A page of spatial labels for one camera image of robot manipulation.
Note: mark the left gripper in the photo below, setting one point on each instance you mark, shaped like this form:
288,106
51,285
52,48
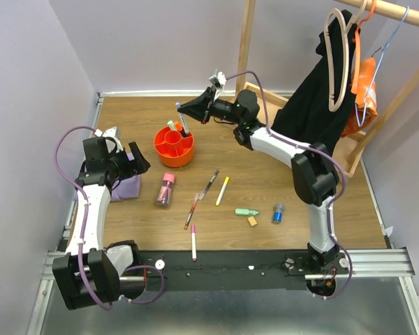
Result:
138,165

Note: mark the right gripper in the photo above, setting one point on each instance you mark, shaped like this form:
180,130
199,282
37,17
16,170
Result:
198,107

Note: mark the blue capped white marker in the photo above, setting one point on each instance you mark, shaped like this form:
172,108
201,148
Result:
182,120

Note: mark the mint green highlighter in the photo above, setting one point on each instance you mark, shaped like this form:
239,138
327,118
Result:
172,125

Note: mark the red pen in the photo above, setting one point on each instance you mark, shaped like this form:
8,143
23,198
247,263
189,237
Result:
188,219

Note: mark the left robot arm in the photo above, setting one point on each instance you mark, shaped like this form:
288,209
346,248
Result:
89,273

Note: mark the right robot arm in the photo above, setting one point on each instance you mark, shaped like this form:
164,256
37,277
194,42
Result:
314,176

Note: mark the purple cloth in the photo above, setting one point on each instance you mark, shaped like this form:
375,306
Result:
125,189

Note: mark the orange round desk organizer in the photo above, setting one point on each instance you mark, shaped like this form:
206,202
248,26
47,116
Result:
173,149

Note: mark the pink lidded marker bottle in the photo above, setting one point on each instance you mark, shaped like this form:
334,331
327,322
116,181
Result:
165,193

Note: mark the dark purple pen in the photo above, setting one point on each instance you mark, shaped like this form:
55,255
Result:
208,186

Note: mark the yellow capped white marker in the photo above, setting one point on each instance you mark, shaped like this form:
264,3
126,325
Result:
222,191

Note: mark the pink capped white marker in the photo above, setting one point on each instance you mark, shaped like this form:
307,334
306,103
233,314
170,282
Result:
193,243

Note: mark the black garment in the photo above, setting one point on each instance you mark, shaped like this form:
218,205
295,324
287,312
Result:
306,116

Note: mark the green stapler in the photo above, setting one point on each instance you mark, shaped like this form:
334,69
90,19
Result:
246,212

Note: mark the tan eraser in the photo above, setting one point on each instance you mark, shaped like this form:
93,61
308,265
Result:
252,221

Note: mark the blue jar grey lid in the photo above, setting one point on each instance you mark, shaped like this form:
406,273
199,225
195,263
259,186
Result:
277,213

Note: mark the orange hanger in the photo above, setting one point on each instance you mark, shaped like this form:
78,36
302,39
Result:
358,42

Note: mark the wooden clothes rack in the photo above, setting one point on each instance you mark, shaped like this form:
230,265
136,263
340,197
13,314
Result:
349,151

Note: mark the orange garment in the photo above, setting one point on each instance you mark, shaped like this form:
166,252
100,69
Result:
364,111

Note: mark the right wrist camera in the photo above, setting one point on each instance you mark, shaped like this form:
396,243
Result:
218,81

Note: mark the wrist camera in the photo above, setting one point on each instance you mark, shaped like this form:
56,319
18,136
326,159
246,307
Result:
112,139
218,81

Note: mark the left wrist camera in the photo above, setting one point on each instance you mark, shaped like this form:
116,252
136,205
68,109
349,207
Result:
112,139

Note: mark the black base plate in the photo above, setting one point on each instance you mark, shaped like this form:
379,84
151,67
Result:
242,269

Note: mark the blue wire hanger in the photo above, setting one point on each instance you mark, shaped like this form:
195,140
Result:
379,54

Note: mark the aluminium rail frame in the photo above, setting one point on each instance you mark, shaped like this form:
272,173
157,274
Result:
377,297

